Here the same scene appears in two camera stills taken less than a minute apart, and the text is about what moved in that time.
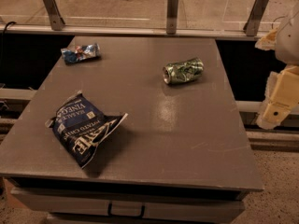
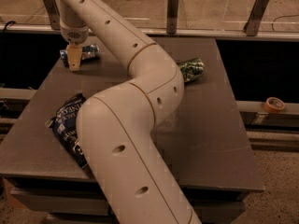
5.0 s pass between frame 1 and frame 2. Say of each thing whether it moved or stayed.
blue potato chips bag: stayed
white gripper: moved
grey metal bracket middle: stayed
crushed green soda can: stayed
